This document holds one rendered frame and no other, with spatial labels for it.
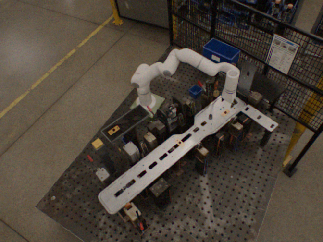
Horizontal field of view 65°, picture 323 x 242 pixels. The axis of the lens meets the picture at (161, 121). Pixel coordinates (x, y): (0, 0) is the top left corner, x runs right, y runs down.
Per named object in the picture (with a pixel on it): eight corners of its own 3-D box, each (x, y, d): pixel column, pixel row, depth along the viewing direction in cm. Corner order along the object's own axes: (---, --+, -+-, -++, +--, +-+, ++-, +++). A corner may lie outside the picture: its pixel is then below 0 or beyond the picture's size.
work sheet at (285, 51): (287, 76, 208) (301, 44, 183) (264, 63, 219) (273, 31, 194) (288, 75, 209) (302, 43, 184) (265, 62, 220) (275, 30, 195)
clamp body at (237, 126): (232, 155, 219) (239, 132, 191) (221, 146, 225) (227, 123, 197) (239, 149, 222) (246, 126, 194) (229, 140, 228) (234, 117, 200)
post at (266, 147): (265, 151, 218) (275, 133, 195) (254, 143, 224) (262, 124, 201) (270, 147, 221) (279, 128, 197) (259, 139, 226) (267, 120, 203)
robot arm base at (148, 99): (132, 103, 249) (129, 91, 233) (145, 91, 256) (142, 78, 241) (146, 113, 242) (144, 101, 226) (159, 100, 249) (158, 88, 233)
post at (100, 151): (111, 176, 216) (96, 151, 181) (106, 170, 220) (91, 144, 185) (118, 171, 219) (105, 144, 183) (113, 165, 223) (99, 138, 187)
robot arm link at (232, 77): (226, 80, 188) (223, 89, 183) (228, 66, 177) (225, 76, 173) (238, 82, 186) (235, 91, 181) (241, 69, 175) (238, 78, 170)
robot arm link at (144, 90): (134, 92, 232) (130, 75, 212) (143, 78, 241) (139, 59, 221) (146, 96, 229) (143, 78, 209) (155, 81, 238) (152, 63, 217)
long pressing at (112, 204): (113, 220, 167) (113, 219, 165) (95, 195, 178) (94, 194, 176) (247, 104, 214) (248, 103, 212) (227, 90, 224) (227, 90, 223)
